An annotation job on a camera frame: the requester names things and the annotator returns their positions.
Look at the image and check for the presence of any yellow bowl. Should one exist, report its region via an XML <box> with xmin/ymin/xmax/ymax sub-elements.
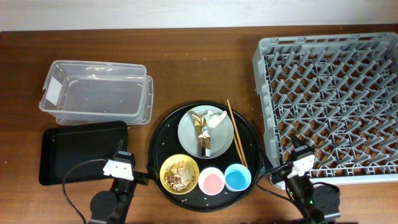
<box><xmin>159</xmin><ymin>154</ymin><xmax>200</xmax><ymax>195</ymax></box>

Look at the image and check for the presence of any food scraps pile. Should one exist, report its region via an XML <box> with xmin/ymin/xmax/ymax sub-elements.
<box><xmin>165</xmin><ymin>161</ymin><xmax>196</xmax><ymax>193</ymax></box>

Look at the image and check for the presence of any wooden chopstick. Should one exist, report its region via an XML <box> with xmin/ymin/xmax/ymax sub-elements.
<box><xmin>227</xmin><ymin>100</ymin><xmax>248</xmax><ymax>168</ymax></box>
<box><xmin>233</xmin><ymin>135</ymin><xmax>246</xmax><ymax>166</ymax></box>

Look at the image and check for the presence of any blue cup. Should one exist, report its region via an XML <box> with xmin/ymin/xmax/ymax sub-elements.
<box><xmin>224</xmin><ymin>164</ymin><xmax>252</xmax><ymax>192</ymax></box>

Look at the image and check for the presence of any grey round plate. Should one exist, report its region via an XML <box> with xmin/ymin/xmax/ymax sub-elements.
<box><xmin>178</xmin><ymin>105</ymin><xmax>234</xmax><ymax>159</ymax></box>

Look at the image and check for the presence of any gold foil wrapper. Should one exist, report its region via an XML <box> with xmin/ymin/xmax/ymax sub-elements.
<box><xmin>192</xmin><ymin>112</ymin><xmax>211</xmax><ymax>158</ymax></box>

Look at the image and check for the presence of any white napkin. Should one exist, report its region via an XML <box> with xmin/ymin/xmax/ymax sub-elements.
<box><xmin>202</xmin><ymin>110</ymin><xmax>227</xmax><ymax>128</ymax></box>

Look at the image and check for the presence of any pink cup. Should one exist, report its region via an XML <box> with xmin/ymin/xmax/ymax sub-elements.
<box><xmin>198</xmin><ymin>167</ymin><xmax>225</xmax><ymax>196</ymax></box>

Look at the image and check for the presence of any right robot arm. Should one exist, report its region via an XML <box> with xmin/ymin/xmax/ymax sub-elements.
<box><xmin>283</xmin><ymin>134</ymin><xmax>341</xmax><ymax>223</ymax></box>

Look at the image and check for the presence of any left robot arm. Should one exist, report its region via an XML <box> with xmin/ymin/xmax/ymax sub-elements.
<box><xmin>89</xmin><ymin>140</ymin><xmax>137</xmax><ymax>224</ymax></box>

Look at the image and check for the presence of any grey plastic dishwasher rack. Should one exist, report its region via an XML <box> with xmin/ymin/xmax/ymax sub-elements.
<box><xmin>252</xmin><ymin>32</ymin><xmax>397</xmax><ymax>185</ymax></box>

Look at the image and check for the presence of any black rectangular tray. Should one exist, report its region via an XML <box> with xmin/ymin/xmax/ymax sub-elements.
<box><xmin>39</xmin><ymin>121</ymin><xmax>128</xmax><ymax>185</ymax></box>

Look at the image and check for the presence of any clear plastic bin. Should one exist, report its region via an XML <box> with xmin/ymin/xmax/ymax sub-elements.
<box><xmin>39</xmin><ymin>60</ymin><xmax>154</xmax><ymax>125</ymax></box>

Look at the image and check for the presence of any round black serving tray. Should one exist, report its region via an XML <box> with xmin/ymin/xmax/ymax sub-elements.
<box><xmin>147</xmin><ymin>102</ymin><xmax>261</xmax><ymax>212</ymax></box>

